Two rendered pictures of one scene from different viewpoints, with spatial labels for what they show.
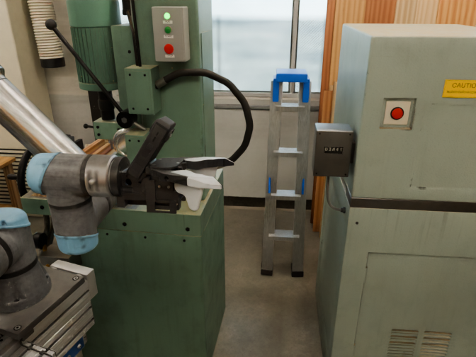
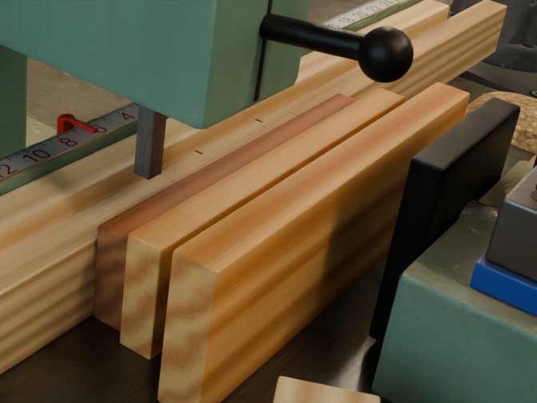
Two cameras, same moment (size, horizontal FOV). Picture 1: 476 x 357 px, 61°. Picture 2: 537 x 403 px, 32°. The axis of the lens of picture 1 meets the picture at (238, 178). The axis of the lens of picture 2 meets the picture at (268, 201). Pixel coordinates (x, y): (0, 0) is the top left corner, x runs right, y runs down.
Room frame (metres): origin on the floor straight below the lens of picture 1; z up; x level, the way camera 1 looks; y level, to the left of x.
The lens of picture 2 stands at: (1.87, 0.68, 1.16)
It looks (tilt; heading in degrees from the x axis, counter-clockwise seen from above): 30 degrees down; 200
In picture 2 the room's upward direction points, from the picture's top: 9 degrees clockwise
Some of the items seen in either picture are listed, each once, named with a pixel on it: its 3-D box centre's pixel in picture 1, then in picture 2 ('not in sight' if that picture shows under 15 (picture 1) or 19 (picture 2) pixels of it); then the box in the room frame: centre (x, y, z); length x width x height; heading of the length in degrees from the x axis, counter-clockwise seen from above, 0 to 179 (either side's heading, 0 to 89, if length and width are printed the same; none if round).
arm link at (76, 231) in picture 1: (78, 218); not in sight; (0.69, 0.31, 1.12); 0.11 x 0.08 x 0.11; 174
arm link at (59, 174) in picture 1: (64, 176); not in sight; (0.67, 0.31, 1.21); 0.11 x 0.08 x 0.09; 84
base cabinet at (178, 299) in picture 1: (154, 273); not in sight; (1.53, 0.39, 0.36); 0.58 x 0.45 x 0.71; 81
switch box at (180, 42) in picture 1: (171, 34); not in sight; (1.36, 0.21, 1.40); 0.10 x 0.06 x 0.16; 81
